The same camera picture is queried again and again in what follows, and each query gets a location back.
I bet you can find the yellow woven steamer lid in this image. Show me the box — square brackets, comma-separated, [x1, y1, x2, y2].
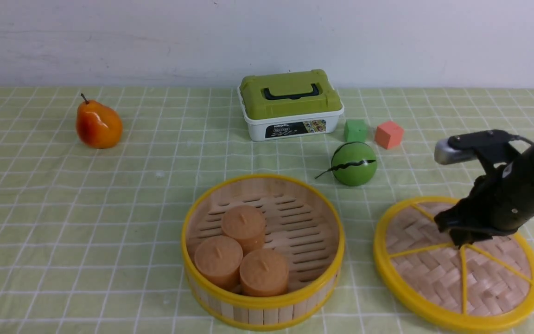
[373, 196, 534, 334]

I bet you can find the brown bun left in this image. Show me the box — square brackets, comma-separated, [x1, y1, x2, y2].
[193, 235, 243, 290]

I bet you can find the orange toy pear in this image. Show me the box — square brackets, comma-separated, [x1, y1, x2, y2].
[76, 93, 123, 149]

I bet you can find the brown bun rear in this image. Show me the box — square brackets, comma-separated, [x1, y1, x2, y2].
[221, 205, 267, 255]

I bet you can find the green foam cube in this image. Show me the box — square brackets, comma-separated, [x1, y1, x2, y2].
[343, 119, 369, 142]

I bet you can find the brown bun right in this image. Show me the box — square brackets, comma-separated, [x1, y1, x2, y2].
[239, 249, 290, 297]

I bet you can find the orange foam cube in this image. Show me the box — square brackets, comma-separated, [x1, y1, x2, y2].
[374, 120, 405, 150]

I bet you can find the green lidded storage box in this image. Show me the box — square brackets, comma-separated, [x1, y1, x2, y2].
[237, 69, 344, 142]

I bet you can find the brown bun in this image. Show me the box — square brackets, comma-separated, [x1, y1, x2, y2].
[239, 249, 290, 297]
[221, 205, 267, 255]
[193, 235, 243, 290]

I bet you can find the green checkered tablecloth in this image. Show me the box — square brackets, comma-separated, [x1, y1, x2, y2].
[0, 87, 534, 334]

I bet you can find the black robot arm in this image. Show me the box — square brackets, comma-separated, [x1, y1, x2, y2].
[434, 129, 534, 247]

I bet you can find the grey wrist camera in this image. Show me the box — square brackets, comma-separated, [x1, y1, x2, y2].
[434, 129, 534, 174]

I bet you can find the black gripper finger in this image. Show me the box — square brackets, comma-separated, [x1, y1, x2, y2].
[448, 230, 493, 247]

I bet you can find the green toy watermelon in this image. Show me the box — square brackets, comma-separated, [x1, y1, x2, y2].
[315, 141, 379, 186]

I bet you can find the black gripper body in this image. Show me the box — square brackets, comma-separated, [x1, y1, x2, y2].
[434, 163, 534, 237]

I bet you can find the yellow bamboo steamer basket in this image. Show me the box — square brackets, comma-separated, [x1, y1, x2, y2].
[180, 174, 345, 331]

